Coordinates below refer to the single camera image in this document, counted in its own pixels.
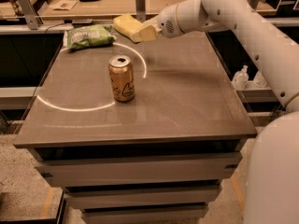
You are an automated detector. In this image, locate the left metal bracket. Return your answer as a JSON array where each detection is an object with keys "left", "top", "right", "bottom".
[{"left": 17, "top": 0, "right": 43, "bottom": 30}]

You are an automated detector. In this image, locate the grey drawer cabinet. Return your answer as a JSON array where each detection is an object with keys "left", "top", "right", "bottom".
[{"left": 15, "top": 33, "right": 256, "bottom": 224}]

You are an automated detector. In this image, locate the yellow sponge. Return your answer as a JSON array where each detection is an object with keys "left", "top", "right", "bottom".
[{"left": 113, "top": 14, "right": 142, "bottom": 43}]

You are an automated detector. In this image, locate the middle metal bracket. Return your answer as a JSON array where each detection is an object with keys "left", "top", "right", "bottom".
[{"left": 135, "top": 0, "right": 146, "bottom": 22}]

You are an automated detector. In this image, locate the small paper card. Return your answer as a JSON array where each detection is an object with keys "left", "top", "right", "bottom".
[{"left": 51, "top": 0, "right": 77, "bottom": 10}]

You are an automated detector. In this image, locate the green jalapeno chip bag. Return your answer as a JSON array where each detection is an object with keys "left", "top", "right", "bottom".
[{"left": 63, "top": 24, "right": 116, "bottom": 50}]

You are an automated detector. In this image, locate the gold soda can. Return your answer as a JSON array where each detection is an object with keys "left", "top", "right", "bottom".
[{"left": 108, "top": 55, "right": 135, "bottom": 102}]

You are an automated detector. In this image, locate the clear sanitizer bottle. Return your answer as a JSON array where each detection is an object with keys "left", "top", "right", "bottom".
[
  {"left": 232, "top": 65, "right": 249, "bottom": 91},
  {"left": 253, "top": 71, "right": 267, "bottom": 88}
]

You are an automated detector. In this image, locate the left clear sanitizer bottle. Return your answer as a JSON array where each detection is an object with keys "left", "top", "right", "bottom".
[{"left": 232, "top": 65, "right": 249, "bottom": 91}]

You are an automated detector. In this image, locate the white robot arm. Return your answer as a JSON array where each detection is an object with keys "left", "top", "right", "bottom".
[{"left": 144, "top": 0, "right": 299, "bottom": 224}]

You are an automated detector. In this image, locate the right clear sanitizer bottle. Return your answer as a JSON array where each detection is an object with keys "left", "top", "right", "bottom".
[{"left": 253, "top": 71, "right": 267, "bottom": 88}]

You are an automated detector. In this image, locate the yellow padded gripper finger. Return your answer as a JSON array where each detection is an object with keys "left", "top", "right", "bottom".
[
  {"left": 143, "top": 16, "right": 158, "bottom": 26},
  {"left": 137, "top": 24, "right": 161, "bottom": 42}
]

